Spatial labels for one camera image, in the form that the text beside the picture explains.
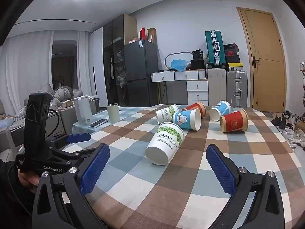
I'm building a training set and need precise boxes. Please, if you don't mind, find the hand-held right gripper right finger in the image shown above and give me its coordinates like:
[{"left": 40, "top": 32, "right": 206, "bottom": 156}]
[{"left": 206, "top": 144, "right": 286, "bottom": 229}]

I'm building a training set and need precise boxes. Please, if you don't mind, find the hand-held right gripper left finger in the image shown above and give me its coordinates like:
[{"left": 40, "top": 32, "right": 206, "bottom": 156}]
[{"left": 32, "top": 144, "right": 120, "bottom": 229}]

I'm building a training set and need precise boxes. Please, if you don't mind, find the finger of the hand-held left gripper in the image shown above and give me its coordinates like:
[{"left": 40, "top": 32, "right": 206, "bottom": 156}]
[
  {"left": 51, "top": 147, "right": 100, "bottom": 166},
  {"left": 48, "top": 133, "right": 92, "bottom": 148}
]

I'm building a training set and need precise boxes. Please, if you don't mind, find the white green-leaf paper cup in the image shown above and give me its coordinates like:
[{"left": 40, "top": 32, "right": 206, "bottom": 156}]
[
  {"left": 145, "top": 122, "right": 185, "bottom": 166},
  {"left": 155, "top": 104, "right": 180, "bottom": 125}
]

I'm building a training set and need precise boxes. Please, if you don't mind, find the person's left forearm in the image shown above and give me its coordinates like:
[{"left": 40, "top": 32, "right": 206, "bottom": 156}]
[{"left": 0, "top": 159, "right": 39, "bottom": 222}]

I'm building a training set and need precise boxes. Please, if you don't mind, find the red paper cup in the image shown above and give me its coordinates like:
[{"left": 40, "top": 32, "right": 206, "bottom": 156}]
[
  {"left": 181, "top": 101, "right": 207, "bottom": 118},
  {"left": 220, "top": 110, "right": 249, "bottom": 133}
]

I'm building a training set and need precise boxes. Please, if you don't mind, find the blue bunny paper cup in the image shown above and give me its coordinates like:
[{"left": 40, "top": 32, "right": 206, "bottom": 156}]
[
  {"left": 209, "top": 100, "right": 232, "bottom": 121},
  {"left": 172, "top": 108, "right": 202, "bottom": 131}
]

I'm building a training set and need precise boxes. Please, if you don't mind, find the person's left hand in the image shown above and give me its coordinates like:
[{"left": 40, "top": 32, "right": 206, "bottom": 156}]
[{"left": 18, "top": 171, "right": 40, "bottom": 189}]

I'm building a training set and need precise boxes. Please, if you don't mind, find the light blue checkered cloth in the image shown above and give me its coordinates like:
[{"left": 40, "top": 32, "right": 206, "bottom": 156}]
[{"left": 71, "top": 107, "right": 143, "bottom": 137}]

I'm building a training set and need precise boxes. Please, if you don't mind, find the smartphone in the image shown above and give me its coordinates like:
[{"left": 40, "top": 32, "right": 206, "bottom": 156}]
[{"left": 88, "top": 118, "right": 108, "bottom": 128}]

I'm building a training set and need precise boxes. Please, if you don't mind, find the grey sofa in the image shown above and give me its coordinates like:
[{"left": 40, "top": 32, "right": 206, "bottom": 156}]
[{"left": 0, "top": 98, "right": 28, "bottom": 154}]

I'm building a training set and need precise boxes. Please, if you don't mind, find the brown blue checkered tablecloth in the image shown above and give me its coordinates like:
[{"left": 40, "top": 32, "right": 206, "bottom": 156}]
[{"left": 51, "top": 104, "right": 302, "bottom": 229}]

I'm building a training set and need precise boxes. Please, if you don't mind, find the pale green tumbler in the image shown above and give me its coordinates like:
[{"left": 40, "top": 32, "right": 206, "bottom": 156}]
[{"left": 106, "top": 103, "right": 120, "bottom": 124}]

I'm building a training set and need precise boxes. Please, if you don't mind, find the pile of grey clothing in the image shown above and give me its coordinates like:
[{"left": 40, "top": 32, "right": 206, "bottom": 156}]
[{"left": 36, "top": 82, "right": 84, "bottom": 106}]

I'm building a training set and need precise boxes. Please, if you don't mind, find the white curtain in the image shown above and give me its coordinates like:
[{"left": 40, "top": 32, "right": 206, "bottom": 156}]
[
  {"left": 77, "top": 30, "right": 93, "bottom": 94},
  {"left": 3, "top": 30, "right": 53, "bottom": 111}
]

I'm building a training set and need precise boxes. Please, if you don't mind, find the pile of shoes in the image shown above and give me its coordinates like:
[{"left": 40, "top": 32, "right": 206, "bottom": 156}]
[{"left": 271, "top": 110, "right": 305, "bottom": 151}]

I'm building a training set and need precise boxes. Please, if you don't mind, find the white wardrobe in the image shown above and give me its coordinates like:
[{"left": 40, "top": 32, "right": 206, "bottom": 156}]
[{"left": 89, "top": 26, "right": 108, "bottom": 108}]

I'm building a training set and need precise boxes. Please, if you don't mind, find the silver suitcase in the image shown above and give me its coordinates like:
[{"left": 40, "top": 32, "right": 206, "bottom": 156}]
[{"left": 226, "top": 70, "right": 248, "bottom": 109}]

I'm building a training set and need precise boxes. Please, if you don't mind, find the white suitcase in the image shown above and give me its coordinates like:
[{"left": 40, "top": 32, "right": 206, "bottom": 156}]
[{"left": 207, "top": 68, "right": 227, "bottom": 107}]

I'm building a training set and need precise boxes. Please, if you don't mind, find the black refrigerator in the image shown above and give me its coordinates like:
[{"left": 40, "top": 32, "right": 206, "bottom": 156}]
[{"left": 123, "top": 39, "right": 159, "bottom": 107}]

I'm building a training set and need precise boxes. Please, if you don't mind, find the dark glass cabinet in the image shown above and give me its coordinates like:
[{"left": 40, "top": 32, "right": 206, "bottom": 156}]
[{"left": 103, "top": 14, "right": 137, "bottom": 106}]

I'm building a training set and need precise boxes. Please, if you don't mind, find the white desk with drawers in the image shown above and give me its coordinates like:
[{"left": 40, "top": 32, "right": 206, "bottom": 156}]
[{"left": 151, "top": 70, "right": 209, "bottom": 106}]

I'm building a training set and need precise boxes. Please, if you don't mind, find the yellow black box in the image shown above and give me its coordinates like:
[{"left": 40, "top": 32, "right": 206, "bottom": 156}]
[{"left": 227, "top": 62, "right": 244, "bottom": 71}]

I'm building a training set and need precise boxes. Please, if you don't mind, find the blue plastic bag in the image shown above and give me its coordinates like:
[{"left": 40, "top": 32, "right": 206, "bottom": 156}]
[{"left": 171, "top": 59, "right": 190, "bottom": 72}]

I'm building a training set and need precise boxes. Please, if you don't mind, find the black bag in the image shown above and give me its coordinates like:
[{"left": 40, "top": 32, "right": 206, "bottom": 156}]
[{"left": 192, "top": 50, "right": 206, "bottom": 62}]

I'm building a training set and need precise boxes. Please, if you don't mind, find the teal suitcase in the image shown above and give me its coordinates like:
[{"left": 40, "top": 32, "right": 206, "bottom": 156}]
[{"left": 205, "top": 30, "right": 226, "bottom": 68}]

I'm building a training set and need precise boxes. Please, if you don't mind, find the black shoe box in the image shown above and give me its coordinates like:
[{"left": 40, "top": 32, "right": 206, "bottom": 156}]
[{"left": 223, "top": 43, "right": 239, "bottom": 52}]

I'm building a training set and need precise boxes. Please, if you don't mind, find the wooden door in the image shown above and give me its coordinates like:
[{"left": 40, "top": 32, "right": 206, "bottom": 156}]
[{"left": 237, "top": 7, "right": 286, "bottom": 113}]

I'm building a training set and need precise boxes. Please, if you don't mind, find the curved metal tube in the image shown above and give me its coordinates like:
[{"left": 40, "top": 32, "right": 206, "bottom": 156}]
[{"left": 164, "top": 52, "right": 194, "bottom": 71}]

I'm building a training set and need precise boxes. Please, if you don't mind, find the cardboard box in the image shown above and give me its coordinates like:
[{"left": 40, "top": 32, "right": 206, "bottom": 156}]
[{"left": 147, "top": 27, "right": 157, "bottom": 44}]

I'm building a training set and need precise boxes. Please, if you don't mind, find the black cable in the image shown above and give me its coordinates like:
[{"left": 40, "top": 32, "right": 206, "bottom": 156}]
[{"left": 49, "top": 108, "right": 60, "bottom": 136}]

